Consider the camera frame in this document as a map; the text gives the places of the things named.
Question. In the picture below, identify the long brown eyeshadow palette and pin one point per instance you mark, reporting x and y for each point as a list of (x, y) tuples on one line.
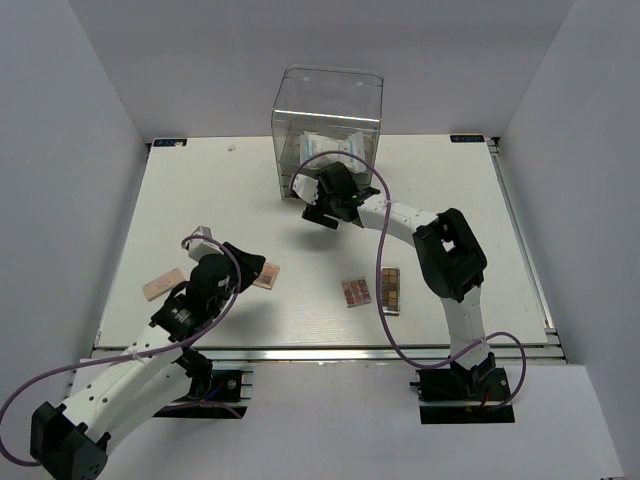
[(390, 290)]

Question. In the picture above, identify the left blue table label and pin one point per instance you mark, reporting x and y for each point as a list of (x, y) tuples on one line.
[(169, 142)]

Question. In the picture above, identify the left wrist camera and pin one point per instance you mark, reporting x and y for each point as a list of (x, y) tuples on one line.
[(201, 246)]

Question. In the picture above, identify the right blue table label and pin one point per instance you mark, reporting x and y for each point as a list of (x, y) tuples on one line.
[(467, 138)]

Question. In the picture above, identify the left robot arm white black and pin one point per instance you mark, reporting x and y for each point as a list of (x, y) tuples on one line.
[(74, 439)]

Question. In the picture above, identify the pink blush compact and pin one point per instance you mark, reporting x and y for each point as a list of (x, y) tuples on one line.
[(163, 284)]

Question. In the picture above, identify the cotton pad pack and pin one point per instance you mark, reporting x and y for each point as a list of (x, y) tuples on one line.
[(353, 144), (312, 143)]

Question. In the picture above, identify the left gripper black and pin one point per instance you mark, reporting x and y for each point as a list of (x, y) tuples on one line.
[(249, 265)]

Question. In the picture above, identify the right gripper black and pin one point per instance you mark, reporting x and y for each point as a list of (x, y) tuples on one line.
[(317, 213)]

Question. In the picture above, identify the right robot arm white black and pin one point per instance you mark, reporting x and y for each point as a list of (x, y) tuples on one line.
[(451, 261)]

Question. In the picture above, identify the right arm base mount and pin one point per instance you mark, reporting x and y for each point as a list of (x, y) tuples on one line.
[(444, 398)]

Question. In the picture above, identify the clear acrylic drawer organizer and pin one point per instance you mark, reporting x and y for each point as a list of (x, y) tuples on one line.
[(333, 102)]

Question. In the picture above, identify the nine-pan pink eyeshadow palette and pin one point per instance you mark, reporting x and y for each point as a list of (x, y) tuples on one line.
[(356, 292)]

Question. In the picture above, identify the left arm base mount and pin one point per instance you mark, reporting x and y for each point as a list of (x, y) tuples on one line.
[(212, 393)]

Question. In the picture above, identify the blue table label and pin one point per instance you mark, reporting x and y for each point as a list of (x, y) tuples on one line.
[(169, 142), (467, 138)]

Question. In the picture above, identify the aluminium table rail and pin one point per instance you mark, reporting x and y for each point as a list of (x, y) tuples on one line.
[(420, 355)]

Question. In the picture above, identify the four-pan brown eyeshadow palette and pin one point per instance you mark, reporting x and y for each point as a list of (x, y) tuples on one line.
[(267, 277)]

